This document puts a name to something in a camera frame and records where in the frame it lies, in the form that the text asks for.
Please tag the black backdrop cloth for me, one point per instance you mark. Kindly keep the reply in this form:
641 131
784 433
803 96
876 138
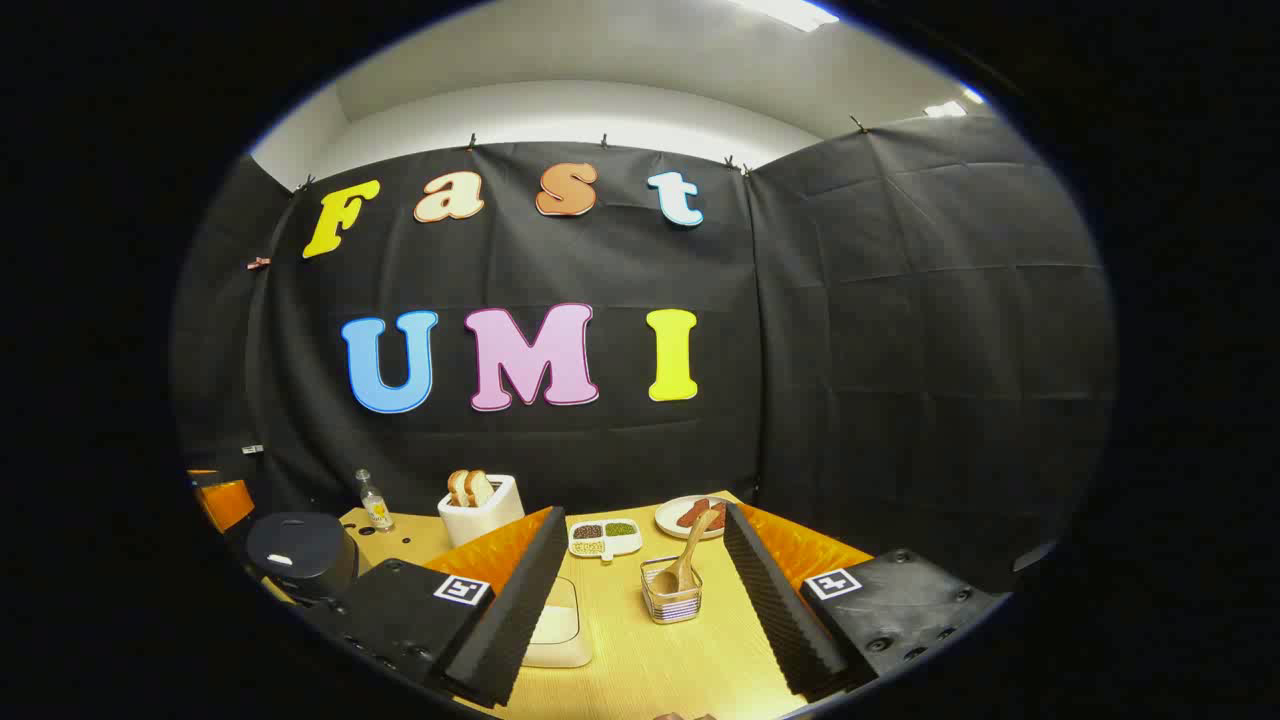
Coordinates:
850 300

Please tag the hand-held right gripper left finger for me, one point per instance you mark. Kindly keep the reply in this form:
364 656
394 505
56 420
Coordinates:
520 600

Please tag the dark grey rice cooker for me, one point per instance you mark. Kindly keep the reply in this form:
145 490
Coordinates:
300 550

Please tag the red meat piece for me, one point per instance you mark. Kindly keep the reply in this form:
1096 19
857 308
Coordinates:
692 513
718 516

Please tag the small ceiling light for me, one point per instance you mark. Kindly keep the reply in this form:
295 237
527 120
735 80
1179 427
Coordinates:
945 108

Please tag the clear box of rice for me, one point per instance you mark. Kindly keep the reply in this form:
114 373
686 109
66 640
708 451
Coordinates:
560 630

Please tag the long ceiling light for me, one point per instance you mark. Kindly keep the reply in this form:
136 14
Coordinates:
795 12

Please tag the white toaster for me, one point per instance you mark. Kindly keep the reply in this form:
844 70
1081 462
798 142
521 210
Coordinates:
480 520

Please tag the white round plate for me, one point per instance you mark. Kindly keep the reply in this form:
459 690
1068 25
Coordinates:
668 518

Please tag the wooden spoon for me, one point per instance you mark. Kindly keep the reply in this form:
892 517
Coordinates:
683 570

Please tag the small glass bottle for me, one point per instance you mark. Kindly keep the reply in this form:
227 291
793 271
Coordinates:
376 508

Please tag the white divided bean dish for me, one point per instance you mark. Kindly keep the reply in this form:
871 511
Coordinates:
604 537

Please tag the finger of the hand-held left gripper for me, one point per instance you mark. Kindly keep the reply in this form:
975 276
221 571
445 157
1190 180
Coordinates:
228 503

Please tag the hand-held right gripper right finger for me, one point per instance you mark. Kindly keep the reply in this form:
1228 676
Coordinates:
775 600

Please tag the toast slice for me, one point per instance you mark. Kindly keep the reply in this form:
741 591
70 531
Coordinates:
457 487
480 487

